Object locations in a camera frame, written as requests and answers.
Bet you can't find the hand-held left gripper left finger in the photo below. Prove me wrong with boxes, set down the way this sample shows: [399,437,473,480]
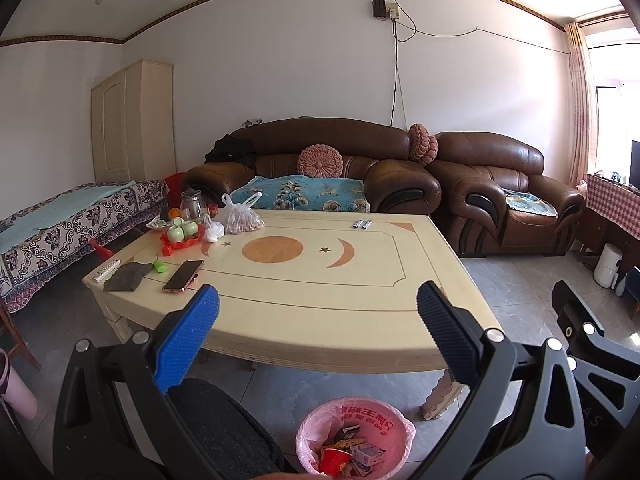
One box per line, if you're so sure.
[52,284,221,480]

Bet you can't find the pink water bottle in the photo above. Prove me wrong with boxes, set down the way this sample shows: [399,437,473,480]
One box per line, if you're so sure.
[0,350,38,421]

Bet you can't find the orange snack wrapper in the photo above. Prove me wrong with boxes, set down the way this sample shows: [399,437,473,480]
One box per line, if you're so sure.
[325,437,366,453]

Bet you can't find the white round appliance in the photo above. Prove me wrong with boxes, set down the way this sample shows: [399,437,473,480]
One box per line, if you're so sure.
[593,243,625,289]

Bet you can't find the small white plastic bag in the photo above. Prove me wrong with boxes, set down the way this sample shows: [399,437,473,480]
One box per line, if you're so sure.
[202,215,226,243]

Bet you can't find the black clothes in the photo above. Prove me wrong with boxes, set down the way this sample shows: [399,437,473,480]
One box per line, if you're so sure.
[204,134,258,166]

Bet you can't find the pink-lined trash bin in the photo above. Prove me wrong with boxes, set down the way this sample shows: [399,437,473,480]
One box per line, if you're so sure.
[295,396,417,477]

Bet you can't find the blue floral blanket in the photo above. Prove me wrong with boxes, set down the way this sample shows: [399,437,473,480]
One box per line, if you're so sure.
[230,174,372,214]

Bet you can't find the pink-cased smartphone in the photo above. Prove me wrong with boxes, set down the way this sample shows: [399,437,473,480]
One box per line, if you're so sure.
[162,259,206,293]

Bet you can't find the dark cloth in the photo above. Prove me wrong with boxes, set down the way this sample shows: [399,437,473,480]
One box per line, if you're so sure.
[102,261,153,293]

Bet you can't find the white remote control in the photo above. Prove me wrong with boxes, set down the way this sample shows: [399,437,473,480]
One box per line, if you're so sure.
[91,259,122,282]

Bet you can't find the red checkered tablecloth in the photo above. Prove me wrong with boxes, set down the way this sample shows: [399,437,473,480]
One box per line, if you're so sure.
[585,174,640,241]

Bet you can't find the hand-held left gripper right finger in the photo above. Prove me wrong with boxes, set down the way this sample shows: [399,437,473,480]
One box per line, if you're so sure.
[415,280,586,480]

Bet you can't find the black wall cable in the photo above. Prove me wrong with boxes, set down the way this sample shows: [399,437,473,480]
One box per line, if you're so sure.
[389,17,418,126]

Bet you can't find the teal floral seat cloth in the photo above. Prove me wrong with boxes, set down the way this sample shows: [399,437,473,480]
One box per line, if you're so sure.
[504,187,558,219]

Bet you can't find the teal bed sheet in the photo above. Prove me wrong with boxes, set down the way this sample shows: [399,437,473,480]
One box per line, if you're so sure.
[0,180,137,248]

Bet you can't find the bed with patterned cover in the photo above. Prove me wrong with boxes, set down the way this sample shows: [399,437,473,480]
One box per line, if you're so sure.
[0,179,168,313]

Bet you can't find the red plastic tray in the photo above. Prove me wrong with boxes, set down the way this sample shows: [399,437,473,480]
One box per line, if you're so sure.
[160,225,207,258]

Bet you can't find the brown leather armchair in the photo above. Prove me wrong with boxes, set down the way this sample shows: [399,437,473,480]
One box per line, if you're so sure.
[431,131,586,259]

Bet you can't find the cream wooden coffee table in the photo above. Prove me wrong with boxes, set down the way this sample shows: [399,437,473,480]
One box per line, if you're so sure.
[81,210,503,421]

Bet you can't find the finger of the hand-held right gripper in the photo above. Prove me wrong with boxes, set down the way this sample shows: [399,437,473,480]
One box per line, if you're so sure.
[552,280,640,361]
[624,266,640,318]

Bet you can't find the wooden chair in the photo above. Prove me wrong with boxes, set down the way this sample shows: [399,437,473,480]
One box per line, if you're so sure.
[0,297,43,372]

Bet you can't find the red paper cup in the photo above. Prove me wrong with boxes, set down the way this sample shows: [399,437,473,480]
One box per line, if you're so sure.
[319,447,353,477]

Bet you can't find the cream wardrobe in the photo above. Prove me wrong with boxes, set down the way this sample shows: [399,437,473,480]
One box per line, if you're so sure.
[90,58,177,184]

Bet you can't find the bright window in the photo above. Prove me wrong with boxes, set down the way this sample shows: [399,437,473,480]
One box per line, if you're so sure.
[587,10,640,171]

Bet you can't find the brown leather sofa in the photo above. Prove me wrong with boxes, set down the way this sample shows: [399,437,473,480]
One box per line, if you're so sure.
[181,117,442,216]

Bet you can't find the wall power box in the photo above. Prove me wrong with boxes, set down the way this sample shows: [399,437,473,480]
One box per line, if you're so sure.
[371,0,401,22]

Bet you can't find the red plastic chair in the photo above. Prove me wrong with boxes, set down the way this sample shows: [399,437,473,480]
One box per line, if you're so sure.
[162,172,188,196]

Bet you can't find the glass teapot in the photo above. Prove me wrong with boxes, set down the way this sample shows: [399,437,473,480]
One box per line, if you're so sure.
[180,189,210,223]

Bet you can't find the beige curtain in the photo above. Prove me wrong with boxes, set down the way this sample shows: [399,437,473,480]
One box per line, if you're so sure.
[564,22,598,188]

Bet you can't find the plastic bag of nuts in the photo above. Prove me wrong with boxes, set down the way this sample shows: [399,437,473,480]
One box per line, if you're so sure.
[220,191,266,235]

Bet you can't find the blue white carton box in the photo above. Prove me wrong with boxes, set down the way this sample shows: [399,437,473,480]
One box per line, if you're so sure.
[350,442,386,466]

